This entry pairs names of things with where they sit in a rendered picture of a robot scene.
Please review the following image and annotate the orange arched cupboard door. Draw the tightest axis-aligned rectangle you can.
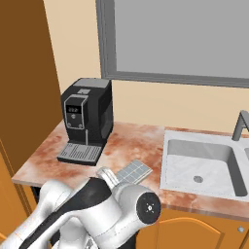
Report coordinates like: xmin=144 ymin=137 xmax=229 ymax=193
xmin=135 ymin=207 xmax=229 ymax=249

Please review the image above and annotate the pale grey sink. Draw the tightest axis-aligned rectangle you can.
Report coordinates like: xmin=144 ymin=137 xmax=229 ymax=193
xmin=159 ymin=128 xmax=249 ymax=204

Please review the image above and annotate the grey tap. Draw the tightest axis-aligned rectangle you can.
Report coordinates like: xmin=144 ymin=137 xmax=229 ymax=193
xmin=231 ymin=109 xmax=249 ymax=142

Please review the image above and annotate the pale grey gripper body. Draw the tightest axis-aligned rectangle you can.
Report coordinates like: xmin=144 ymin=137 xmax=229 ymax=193
xmin=95 ymin=165 xmax=120 ymax=191

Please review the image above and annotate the tall brown cupboard panel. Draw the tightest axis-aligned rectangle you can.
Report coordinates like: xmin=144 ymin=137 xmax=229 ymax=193
xmin=0 ymin=0 xmax=64 ymax=176

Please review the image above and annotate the orange cupboard door with knob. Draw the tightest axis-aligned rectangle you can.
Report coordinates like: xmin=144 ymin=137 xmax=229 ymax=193
xmin=223 ymin=217 xmax=249 ymax=249

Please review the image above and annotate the grey framed window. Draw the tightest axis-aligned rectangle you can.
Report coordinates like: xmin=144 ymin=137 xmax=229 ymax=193
xmin=95 ymin=0 xmax=249 ymax=89

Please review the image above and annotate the black coffee machine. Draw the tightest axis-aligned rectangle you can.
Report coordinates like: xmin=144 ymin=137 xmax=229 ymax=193
xmin=56 ymin=77 xmax=115 ymax=167

